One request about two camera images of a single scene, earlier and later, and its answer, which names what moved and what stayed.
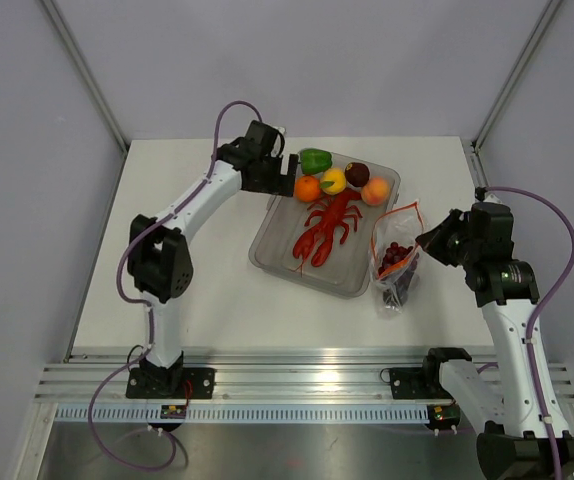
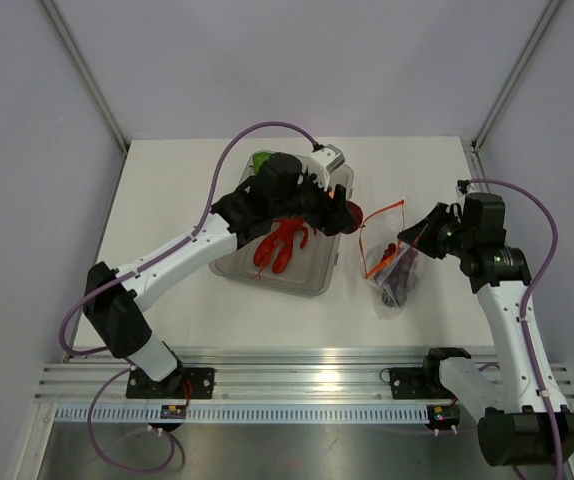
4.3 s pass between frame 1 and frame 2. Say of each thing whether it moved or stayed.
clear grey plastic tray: moved
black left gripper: moved
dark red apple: moved
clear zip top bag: moved
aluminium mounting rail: stayed
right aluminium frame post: stayed
